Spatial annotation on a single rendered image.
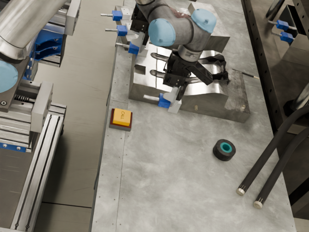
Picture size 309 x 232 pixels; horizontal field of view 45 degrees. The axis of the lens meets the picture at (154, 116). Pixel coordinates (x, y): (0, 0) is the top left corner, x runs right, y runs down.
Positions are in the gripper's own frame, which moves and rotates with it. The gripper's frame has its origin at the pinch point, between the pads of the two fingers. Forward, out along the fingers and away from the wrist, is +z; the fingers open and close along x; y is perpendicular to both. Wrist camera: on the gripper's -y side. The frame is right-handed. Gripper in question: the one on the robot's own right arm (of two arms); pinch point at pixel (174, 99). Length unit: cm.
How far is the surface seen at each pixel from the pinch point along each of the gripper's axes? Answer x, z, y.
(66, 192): -10, 95, 30
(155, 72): -19.1, 6.5, 5.6
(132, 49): -27.0, 4.0, 16.1
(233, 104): -13.6, 8.9, -28.7
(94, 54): -128, 95, 30
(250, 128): -8.3, 14.8, -38.5
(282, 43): -72, 12, -66
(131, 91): -10.1, 10.9, 13.8
